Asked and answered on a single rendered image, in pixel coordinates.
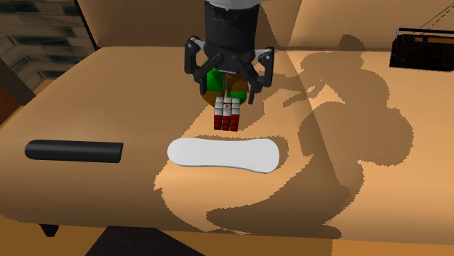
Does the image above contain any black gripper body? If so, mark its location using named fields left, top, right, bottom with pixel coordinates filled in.
left=203, top=1, right=262, bottom=75

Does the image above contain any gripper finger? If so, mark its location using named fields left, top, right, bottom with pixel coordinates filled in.
left=238, top=46, right=275, bottom=105
left=183, top=35, right=218, bottom=97

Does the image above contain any green and brown faceted toy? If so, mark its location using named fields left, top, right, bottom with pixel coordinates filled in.
left=201, top=57, right=250, bottom=105

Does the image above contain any red and white puzzle cube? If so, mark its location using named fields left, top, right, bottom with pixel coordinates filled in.
left=212, top=96, right=242, bottom=132

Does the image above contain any white flat oblong pad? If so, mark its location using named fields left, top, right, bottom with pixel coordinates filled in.
left=167, top=137, right=281, bottom=175

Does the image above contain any black cylinder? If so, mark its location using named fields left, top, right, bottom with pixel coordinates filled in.
left=23, top=139, right=124, bottom=164

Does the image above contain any wooden bookshelf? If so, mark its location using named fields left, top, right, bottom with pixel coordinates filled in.
left=0, top=0, right=97, bottom=92

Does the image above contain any black portable radio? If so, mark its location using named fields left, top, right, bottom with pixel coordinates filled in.
left=389, top=2, right=454, bottom=73

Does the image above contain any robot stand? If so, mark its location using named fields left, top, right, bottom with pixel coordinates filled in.
left=84, top=225, right=207, bottom=256

